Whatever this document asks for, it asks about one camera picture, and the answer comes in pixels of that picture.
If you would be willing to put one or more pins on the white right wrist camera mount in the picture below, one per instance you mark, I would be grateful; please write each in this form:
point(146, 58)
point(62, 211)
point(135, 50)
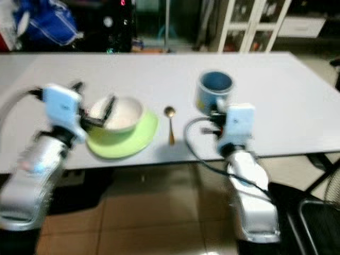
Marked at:
point(240, 123)

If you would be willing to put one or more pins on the white drawer unit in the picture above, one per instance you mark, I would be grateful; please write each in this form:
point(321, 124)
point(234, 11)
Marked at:
point(302, 26)

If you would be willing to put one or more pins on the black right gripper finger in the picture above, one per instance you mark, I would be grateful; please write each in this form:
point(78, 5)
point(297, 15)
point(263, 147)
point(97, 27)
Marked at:
point(218, 107)

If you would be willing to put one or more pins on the gold metal spoon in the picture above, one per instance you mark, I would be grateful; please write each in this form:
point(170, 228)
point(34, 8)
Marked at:
point(169, 112)

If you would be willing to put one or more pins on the green round plate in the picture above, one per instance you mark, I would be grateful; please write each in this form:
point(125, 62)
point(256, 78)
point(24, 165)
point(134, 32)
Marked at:
point(133, 142)

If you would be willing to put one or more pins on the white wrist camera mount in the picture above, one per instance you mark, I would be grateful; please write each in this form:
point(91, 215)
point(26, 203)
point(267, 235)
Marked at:
point(64, 112)
point(240, 123)

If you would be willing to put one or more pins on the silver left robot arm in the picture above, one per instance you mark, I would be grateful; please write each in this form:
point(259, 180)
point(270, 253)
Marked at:
point(32, 180)

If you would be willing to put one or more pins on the black appliance with lights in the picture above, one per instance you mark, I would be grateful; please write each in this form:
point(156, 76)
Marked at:
point(118, 26)

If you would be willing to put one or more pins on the black chair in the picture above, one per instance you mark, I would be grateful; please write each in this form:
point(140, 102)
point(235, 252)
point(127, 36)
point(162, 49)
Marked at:
point(297, 212)

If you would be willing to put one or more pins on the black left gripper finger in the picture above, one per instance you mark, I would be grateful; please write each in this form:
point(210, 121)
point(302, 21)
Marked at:
point(77, 85)
point(109, 109)

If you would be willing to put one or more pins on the blue ceramic mug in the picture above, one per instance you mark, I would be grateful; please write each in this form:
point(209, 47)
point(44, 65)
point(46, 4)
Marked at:
point(212, 93)

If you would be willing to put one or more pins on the white glass-door cabinet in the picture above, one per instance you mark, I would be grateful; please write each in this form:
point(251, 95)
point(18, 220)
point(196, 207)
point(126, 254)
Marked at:
point(247, 24)

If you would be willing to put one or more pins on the blue fabric bag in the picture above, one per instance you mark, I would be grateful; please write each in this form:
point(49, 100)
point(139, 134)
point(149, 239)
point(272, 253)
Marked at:
point(53, 24)

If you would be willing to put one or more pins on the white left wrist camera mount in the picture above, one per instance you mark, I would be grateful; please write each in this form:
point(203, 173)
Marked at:
point(64, 112)

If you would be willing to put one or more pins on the white ceramic bowl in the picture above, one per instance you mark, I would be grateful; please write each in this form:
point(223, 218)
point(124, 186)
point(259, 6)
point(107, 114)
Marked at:
point(127, 114)

